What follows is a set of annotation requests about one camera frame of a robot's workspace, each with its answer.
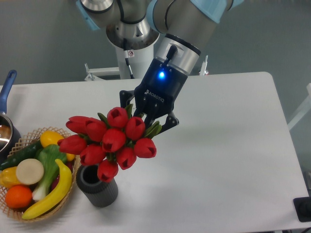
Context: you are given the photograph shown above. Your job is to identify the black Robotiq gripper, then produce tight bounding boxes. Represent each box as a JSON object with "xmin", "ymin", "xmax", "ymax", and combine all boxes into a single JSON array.
[{"xmin": 120, "ymin": 59, "xmax": 188, "ymax": 133}]

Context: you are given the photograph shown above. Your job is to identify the red tulip bouquet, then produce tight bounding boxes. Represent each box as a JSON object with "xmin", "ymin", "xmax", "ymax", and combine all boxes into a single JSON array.
[{"xmin": 57, "ymin": 104, "xmax": 162, "ymax": 183}]

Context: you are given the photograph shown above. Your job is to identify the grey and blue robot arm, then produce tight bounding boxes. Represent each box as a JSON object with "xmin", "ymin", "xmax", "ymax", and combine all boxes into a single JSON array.
[{"xmin": 76, "ymin": 0, "xmax": 240, "ymax": 131}]

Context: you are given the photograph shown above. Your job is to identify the grey ribbed vase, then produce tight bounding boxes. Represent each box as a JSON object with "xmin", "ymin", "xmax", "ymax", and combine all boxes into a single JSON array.
[{"xmin": 76, "ymin": 165, "xmax": 119, "ymax": 208}]

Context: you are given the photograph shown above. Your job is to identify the yellow lemon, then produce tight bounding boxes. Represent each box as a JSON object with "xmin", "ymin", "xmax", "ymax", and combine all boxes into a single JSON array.
[{"xmin": 36, "ymin": 131, "xmax": 75, "ymax": 165}]

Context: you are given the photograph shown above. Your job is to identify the green bok choy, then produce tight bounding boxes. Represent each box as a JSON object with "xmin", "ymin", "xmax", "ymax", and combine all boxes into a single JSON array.
[{"xmin": 33, "ymin": 144, "xmax": 67, "ymax": 201}]

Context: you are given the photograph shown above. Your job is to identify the yellow banana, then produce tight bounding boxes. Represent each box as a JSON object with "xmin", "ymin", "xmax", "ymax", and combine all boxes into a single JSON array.
[{"xmin": 22, "ymin": 159, "xmax": 72, "ymax": 220}]

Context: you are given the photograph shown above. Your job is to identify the woven wicker basket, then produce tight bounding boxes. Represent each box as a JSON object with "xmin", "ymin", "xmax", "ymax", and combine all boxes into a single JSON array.
[{"xmin": 0, "ymin": 127, "xmax": 80, "ymax": 223}]

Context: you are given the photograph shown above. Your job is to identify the green cucumber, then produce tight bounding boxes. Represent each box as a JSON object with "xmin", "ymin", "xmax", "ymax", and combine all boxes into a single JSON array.
[{"xmin": 0, "ymin": 140, "xmax": 43, "ymax": 171}]

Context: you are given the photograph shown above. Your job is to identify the beige round radish slice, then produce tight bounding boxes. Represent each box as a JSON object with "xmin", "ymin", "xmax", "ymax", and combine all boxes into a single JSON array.
[{"xmin": 16, "ymin": 159, "xmax": 44, "ymax": 185}]

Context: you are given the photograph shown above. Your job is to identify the yellow bell pepper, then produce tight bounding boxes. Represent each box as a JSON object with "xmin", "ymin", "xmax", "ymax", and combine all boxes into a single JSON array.
[{"xmin": 0, "ymin": 166, "xmax": 22, "ymax": 188}]

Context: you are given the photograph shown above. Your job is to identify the orange fruit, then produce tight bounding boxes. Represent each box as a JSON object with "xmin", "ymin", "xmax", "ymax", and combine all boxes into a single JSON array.
[{"xmin": 5, "ymin": 185, "xmax": 33, "ymax": 209}]

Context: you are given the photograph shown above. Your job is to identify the black device at table edge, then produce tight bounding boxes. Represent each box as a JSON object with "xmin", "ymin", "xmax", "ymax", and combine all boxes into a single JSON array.
[{"xmin": 293, "ymin": 197, "xmax": 311, "ymax": 222}]

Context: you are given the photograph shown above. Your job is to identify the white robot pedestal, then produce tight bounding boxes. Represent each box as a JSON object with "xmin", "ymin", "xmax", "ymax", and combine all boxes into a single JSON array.
[{"xmin": 84, "ymin": 36, "xmax": 209, "ymax": 82}]

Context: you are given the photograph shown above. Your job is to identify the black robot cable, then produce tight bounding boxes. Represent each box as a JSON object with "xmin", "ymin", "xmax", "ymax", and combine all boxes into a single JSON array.
[{"xmin": 116, "ymin": 0, "xmax": 136, "ymax": 80}]

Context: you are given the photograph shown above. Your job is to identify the dark pot with blue handle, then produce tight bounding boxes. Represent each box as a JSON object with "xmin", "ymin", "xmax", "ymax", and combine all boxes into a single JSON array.
[{"xmin": 0, "ymin": 70, "xmax": 20, "ymax": 163}]

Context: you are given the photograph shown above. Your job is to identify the white frame at right edge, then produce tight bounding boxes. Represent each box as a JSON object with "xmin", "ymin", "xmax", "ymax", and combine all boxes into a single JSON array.
[{"xmin": 288, "ymin": 83, "xmax": 311, "ymax": 131}]

